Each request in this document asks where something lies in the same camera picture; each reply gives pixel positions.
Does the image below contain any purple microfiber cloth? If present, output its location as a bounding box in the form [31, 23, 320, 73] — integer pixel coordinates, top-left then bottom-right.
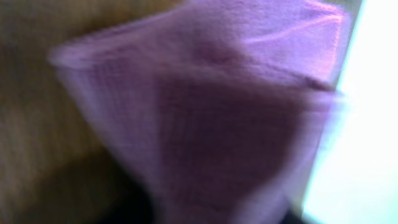
[50, 0, 351, 223]

